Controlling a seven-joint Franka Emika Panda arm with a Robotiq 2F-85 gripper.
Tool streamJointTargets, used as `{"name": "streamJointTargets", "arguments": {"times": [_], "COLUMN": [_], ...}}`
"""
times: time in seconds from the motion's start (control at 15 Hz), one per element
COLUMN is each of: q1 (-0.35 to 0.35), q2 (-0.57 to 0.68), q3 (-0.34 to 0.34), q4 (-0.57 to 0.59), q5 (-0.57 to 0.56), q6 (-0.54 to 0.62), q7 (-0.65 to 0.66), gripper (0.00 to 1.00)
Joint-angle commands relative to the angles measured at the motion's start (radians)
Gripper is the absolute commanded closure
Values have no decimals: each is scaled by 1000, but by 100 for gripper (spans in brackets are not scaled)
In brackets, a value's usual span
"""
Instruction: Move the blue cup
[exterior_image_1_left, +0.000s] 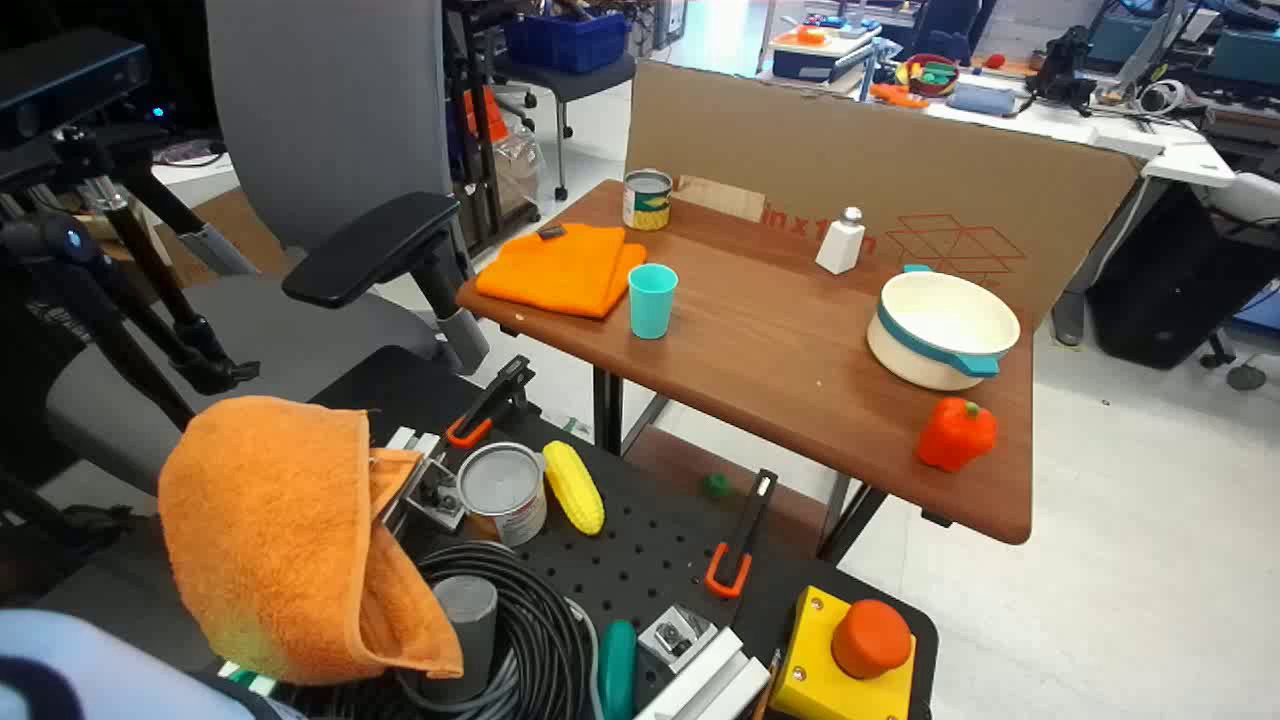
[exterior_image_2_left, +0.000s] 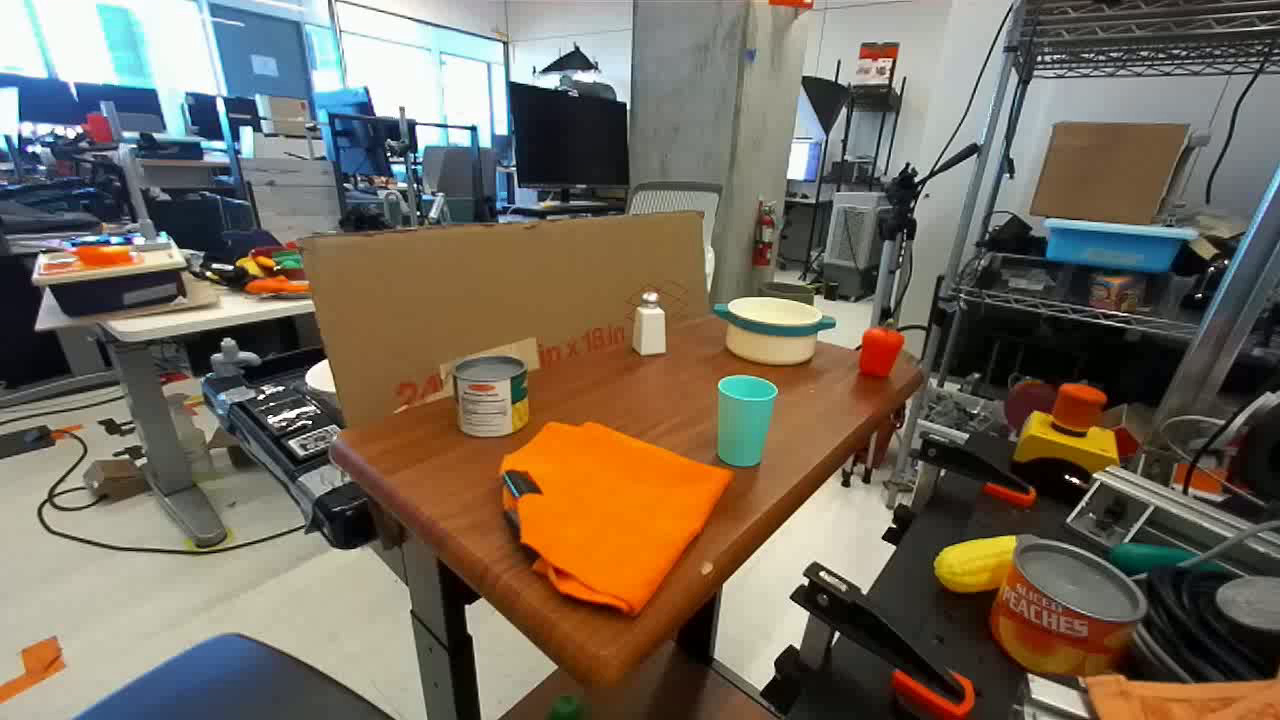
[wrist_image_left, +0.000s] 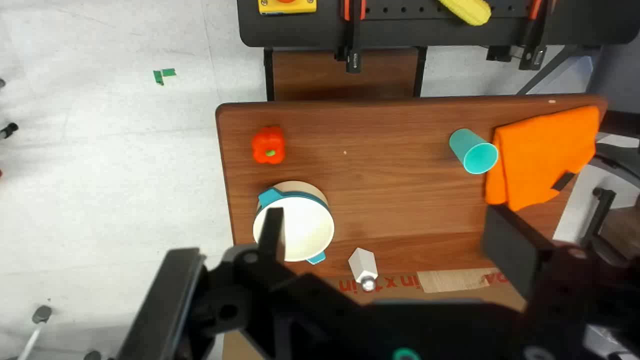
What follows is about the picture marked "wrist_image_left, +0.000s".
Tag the brown cardboard sheet, red print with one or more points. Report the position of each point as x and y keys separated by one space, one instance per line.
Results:
x=453 y=280

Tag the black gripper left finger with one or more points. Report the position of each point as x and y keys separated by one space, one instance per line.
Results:
x=270 y=233

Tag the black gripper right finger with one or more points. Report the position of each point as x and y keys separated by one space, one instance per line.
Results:
x=512 y=250

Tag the white shaker bottle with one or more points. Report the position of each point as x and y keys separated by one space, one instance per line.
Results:
x=362 y=266

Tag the teal plastic cup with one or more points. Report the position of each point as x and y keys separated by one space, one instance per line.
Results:
x=473 y=152

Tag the black pegboard cart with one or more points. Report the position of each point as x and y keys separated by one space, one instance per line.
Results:
x=401 y=29

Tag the orange cloth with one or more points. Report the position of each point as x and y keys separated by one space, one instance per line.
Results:
x=540 y=156

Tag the red toy bell pepper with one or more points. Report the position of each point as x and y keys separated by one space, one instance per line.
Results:
x=269 y=147

